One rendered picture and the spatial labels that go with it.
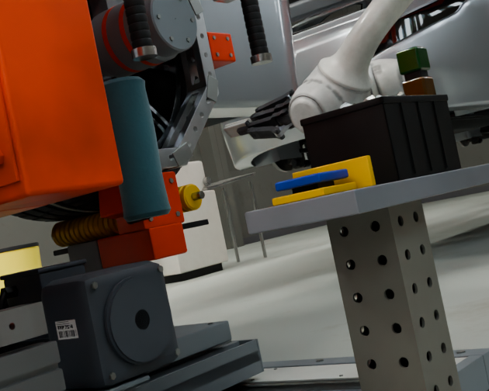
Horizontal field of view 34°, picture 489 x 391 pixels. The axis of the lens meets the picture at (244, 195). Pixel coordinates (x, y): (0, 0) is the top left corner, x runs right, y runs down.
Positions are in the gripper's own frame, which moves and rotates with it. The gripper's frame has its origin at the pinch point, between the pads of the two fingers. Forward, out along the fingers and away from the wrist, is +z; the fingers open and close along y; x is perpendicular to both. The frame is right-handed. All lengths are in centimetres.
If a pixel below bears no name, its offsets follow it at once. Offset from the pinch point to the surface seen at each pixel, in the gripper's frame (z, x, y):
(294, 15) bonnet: 180, -150, 299
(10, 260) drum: 389, -159, 137
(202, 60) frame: 8.1, 10.9, 13.7
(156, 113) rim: 18.6, 9.4, 1.7
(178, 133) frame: 12.3, 5.9, -3.4
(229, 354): 10.0, -29.0, -38.9
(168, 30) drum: -6.4, 30.3, -4.1
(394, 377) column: -51, 0, -63
